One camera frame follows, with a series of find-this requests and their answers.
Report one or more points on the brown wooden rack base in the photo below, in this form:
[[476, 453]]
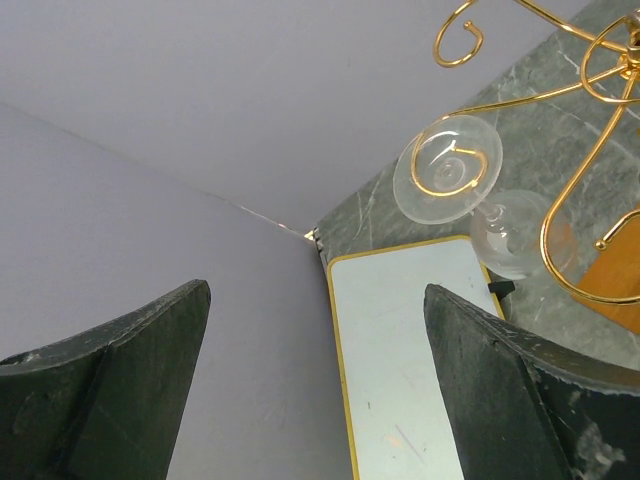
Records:
[[615, 273]]

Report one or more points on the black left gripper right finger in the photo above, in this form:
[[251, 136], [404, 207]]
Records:
[[523, 407]]

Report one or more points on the gold wire wine glass rack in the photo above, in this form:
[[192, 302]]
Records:
[[627, 67]]

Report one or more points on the white board with yellow frame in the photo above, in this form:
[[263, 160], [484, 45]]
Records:
[[396, 419]]

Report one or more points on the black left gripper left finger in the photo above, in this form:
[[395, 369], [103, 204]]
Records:
[[106, 403]]

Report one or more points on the clear wine glass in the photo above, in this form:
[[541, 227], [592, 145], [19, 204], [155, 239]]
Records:
[[448, 171]]

